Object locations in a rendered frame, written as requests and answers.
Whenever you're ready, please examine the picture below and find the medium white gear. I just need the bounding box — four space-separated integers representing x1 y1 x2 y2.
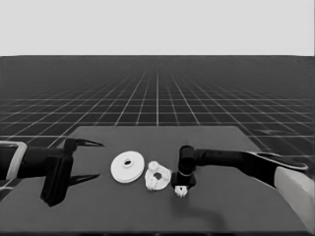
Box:
174 185 189 199

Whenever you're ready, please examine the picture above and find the large thick white disc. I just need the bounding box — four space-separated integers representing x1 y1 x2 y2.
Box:
109 150 146 185

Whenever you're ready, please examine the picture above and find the white round carrier with pins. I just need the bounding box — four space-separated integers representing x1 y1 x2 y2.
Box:
144 160 172 192

